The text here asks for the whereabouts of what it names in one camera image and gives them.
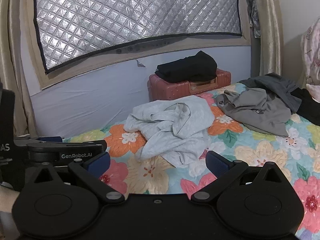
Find dark grey garment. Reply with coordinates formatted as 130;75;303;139
240;73;302;113

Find light grey sweatshirt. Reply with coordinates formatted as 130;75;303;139
124;95;215;167

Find beige curtain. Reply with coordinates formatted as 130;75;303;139
256;0;284;75
1;0;37;137

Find beige curtain left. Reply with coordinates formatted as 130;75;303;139
1;0;37;137

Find silver quilted window cover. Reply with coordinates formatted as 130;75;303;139
34;0;242;73

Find pink floral blanket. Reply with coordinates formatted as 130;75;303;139
300;18;320;102

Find black folded clothes on suitcase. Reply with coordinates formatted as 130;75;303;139
155;51;217;83

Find black garment on bed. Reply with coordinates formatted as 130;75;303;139
291;88;320;126

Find pink red suitcase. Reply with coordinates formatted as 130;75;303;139
147;69;232;101

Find grey polo shirt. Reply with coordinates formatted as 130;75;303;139
215;88;291;137

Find floral bed quilt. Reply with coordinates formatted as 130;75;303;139
70;89;319;239

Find beige curtain right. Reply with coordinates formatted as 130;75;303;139
256;0;284;75

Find left hand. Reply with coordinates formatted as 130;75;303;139
1;182;20;239

